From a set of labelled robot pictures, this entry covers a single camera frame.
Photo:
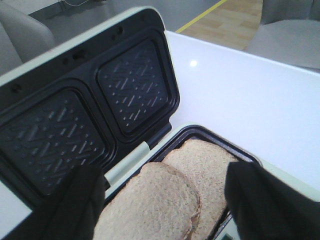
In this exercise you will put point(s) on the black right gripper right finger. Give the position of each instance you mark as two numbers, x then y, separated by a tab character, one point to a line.
265	208

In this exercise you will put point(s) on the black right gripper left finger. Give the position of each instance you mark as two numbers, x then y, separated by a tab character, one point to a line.
71	212

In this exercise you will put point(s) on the bread slice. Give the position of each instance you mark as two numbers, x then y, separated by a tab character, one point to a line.
205	164
160	203

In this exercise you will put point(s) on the green breakfast maker lid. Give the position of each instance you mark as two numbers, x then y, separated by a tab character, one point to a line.
90	100

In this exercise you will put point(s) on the green breakfast maker base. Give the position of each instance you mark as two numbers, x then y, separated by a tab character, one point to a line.
225	228

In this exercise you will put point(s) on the right grey chair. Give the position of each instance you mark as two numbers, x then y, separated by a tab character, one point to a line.
289	32

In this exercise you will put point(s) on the grey chair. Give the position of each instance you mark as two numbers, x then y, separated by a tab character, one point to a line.
22	38
289	32

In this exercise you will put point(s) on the left grey chair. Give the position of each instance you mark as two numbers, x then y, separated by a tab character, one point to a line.
22	38

